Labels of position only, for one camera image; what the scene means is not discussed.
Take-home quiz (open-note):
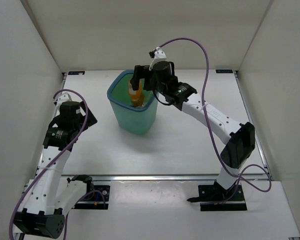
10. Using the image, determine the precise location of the dark label sticker right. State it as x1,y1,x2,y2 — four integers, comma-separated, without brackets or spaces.
215,69,233,74

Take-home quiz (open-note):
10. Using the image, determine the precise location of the dark label sticker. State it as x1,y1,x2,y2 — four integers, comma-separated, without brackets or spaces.
67,71,85,76
215,69,233,74

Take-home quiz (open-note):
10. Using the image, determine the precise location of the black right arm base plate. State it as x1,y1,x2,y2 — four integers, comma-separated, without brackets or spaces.
187,185,248,212

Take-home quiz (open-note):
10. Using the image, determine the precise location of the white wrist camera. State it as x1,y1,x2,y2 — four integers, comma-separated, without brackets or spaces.
149,46,167,71
53,92,72,108

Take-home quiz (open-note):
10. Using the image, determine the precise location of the green plastic bin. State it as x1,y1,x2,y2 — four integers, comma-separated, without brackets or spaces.
107,69,158,135

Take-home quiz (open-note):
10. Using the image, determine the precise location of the orange juice bottle white label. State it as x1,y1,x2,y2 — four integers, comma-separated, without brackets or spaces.
128,81,145,108

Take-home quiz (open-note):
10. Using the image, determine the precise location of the dark label sticker left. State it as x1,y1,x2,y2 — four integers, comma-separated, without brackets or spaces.
67,71,85,76

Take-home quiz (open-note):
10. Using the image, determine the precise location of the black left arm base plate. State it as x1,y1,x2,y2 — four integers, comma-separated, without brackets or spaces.
73,184,111,210

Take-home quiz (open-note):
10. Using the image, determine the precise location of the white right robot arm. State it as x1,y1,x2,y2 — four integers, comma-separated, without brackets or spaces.
140,61,256,200

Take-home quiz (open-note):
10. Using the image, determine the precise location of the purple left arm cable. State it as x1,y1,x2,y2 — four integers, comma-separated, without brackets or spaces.
9,88,108,240

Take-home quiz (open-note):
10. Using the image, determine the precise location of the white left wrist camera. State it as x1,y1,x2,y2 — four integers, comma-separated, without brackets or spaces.
53,92,72,108

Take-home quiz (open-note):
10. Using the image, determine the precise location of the aluminium table edge rail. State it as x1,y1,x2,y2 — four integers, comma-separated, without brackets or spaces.
57,173,273,183

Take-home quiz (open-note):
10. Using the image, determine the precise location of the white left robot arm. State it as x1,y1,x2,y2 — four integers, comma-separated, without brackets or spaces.
9,65,155,239

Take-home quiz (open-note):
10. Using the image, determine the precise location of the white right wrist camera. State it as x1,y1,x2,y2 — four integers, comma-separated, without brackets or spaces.
149,46,167,71

